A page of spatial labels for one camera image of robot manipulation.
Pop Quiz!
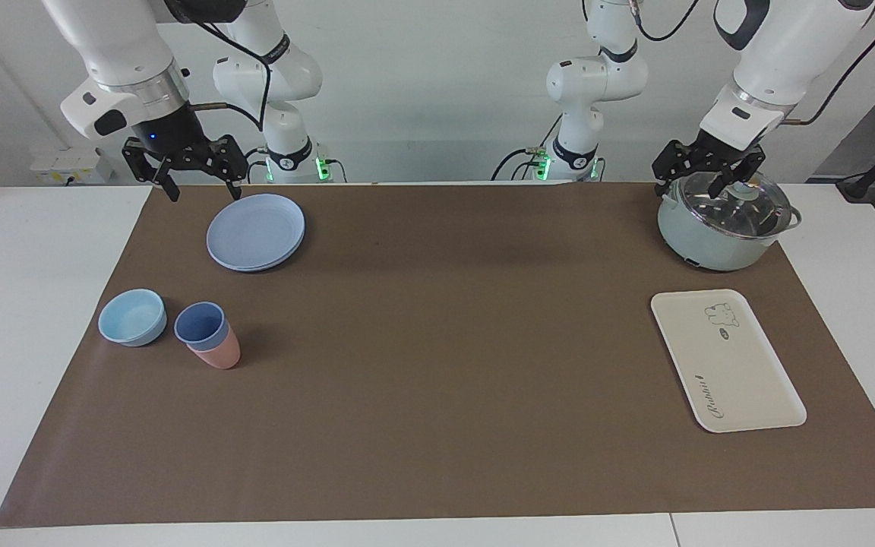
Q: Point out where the light blue bowl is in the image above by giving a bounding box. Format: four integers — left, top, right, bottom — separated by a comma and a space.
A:
98, 289, 168, 347

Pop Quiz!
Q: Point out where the cream tray with bear print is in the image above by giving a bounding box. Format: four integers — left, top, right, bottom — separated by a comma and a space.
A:
650, 289, 807, 434

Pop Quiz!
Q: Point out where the black base cable bundle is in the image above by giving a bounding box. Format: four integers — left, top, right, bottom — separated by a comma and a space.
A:
234, 148, 267, 183
491, 114, 564, 182

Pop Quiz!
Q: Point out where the pale green cooking pot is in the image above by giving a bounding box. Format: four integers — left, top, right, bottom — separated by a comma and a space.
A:
657, 171, 803, 272

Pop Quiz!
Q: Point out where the pink plastic cup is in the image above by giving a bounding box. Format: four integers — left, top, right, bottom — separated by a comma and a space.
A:
185, 323, 242, 370

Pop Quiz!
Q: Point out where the black arm joint cable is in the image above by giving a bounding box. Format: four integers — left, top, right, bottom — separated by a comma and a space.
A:
630, 0, 700, 43

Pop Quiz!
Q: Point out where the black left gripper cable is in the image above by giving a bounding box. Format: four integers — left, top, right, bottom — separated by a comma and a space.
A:
783, 6, 875, 126

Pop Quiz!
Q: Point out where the pale blue round plate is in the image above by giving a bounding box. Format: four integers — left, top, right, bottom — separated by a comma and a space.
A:
206, 194, 306, 273

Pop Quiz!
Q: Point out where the glass pot lid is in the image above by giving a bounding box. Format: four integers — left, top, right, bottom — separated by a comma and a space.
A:
669, 172, 794, 240

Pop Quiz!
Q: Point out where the blue plastic cup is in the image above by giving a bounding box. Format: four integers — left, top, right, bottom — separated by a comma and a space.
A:
174, 302, 229, 353

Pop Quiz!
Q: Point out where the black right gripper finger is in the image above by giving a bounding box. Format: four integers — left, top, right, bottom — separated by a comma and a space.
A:
122, 139, 182, 203
202, 135, 248, 200

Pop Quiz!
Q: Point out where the brown table mat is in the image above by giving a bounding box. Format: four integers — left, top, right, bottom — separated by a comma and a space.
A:
0, 182, 875, 527

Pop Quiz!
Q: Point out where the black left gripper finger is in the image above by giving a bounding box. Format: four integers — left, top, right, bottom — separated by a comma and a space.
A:
652, 141, 704, 198
711, 148, 766, 200

